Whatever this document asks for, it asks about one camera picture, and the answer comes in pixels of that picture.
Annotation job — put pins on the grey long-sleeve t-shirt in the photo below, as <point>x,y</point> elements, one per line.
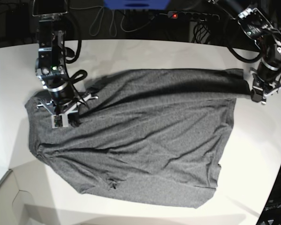
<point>153,136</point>

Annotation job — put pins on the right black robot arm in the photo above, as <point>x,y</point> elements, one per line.
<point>64,100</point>

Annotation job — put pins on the black power strip red switch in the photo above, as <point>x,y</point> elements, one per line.
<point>193,16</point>

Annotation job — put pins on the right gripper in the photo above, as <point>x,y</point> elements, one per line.
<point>70,108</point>

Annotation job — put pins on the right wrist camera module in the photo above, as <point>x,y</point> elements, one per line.
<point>59,121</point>

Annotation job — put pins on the blue plastic panel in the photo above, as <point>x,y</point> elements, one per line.
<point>136,4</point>

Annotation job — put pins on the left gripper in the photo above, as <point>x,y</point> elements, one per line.
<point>261,89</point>

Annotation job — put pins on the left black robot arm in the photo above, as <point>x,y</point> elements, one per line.
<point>267,38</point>

